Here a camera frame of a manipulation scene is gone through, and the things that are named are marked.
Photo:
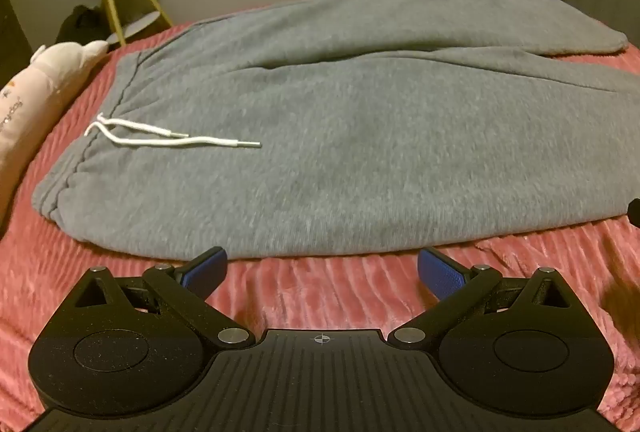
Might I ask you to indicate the black bag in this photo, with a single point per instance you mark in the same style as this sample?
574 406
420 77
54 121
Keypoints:
80 24

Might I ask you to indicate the grey sweatpants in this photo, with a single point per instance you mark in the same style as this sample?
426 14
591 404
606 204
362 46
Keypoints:
350 127

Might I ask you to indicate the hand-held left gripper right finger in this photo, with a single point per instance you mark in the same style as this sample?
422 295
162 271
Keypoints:
440 273

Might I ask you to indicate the pink ribbed blanket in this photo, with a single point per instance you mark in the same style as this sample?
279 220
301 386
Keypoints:
310 292

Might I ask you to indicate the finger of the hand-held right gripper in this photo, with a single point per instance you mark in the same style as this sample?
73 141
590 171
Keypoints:
635 212

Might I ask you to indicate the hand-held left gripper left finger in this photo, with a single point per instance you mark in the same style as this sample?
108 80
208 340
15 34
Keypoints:
207 269

